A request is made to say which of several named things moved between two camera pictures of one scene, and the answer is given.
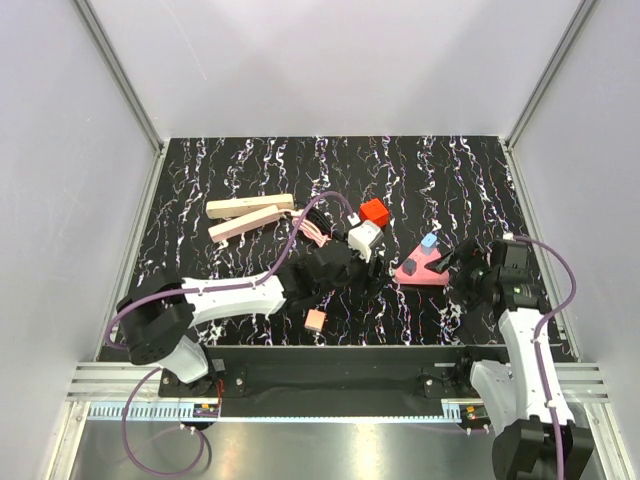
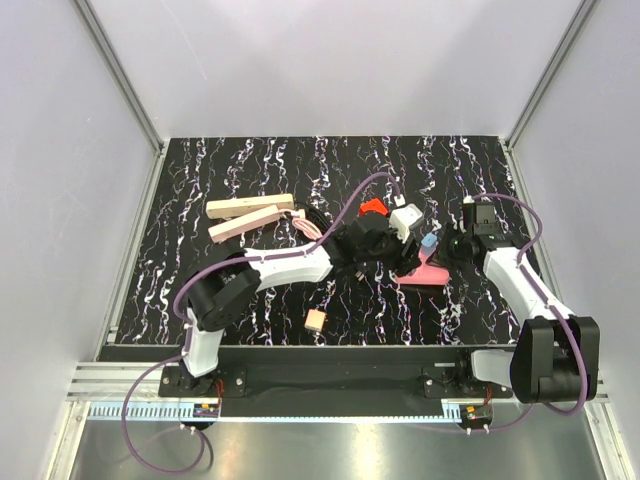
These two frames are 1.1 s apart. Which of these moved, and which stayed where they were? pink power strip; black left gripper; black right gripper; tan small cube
Moved: black left gripper; black right gripper
Stayed: pink power strip; tan small cube
